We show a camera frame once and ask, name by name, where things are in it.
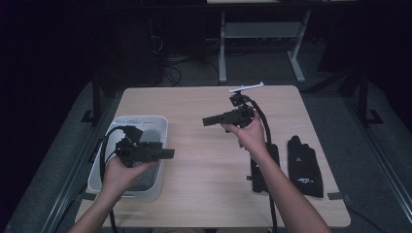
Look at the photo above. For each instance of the black glove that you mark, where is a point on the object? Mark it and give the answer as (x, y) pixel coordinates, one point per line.
(304, 168)
(259, 181)

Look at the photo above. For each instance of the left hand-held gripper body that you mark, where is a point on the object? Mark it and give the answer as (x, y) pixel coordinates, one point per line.
(139, 151)

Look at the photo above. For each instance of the grey tape strip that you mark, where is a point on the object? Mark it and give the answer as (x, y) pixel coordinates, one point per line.
(88, 196)
(336, 196)

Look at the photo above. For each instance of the person's right hand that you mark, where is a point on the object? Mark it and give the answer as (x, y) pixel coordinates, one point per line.
(251, 137)

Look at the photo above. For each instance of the black metal stand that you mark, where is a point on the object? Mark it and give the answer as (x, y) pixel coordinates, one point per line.
(96, 97)
(363, 97)

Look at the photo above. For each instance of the grey metal desk frame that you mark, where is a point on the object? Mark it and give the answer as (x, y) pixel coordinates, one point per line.
(259, 29)

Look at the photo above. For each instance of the white plastic bin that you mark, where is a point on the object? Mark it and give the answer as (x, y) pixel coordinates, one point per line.
(103, 168)

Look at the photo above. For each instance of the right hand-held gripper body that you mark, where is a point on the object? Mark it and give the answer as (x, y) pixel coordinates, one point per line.
(241, 116)

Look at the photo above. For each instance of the person's left hand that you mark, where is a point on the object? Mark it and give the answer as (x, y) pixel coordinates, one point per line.
(120, 178)

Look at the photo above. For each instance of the aluminium floor rail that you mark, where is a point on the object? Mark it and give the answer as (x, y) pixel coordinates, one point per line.
(68, 181)
(382, 152)

